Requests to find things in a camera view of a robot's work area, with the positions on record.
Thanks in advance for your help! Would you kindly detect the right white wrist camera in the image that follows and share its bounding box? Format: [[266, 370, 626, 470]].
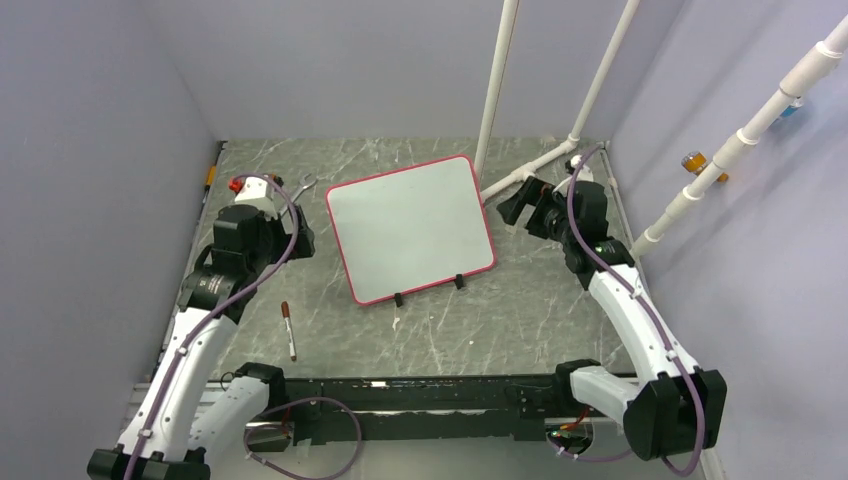
[[566, 154, 594, 181]]

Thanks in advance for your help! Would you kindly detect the white whiteboard marker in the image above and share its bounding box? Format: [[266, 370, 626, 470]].
[[281, 301, 297, 362]]

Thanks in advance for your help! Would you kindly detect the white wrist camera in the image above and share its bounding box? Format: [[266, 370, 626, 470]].
[[566, 154, 594, 181], [228, 176, 278, 217]]

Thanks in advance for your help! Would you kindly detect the red-framed whiteboard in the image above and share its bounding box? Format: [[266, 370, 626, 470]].
[[325, 155, 497, 306]]

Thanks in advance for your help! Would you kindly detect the blue wall clip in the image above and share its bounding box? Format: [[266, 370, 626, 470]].
[[779, 97, 804, 119]]

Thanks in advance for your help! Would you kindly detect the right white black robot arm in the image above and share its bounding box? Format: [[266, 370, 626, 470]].
[[496, 177, 727, 461]]

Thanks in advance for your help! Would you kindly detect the orange wall knob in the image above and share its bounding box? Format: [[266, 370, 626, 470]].
[[681, 151, 709, 176]]

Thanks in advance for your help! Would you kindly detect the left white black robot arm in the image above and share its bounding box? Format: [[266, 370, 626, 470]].
[[86, 204, 315, 479]]

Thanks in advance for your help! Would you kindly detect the silver wrench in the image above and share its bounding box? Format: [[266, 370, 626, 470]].
[[278, 173, 317, 218]]

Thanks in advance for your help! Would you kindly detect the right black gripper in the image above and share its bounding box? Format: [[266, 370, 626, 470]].
[[496, 176, 577, 246]]

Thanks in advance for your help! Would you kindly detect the orange-handled tool at edge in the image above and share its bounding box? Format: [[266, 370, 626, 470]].
[[202, 165, 217, 202]]

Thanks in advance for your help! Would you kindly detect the white PVC pipe frame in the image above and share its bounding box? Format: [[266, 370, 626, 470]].
[[472, 0, 848, 260]]

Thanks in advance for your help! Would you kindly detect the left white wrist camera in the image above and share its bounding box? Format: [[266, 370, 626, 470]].
[[228, 176, 278, 217]]

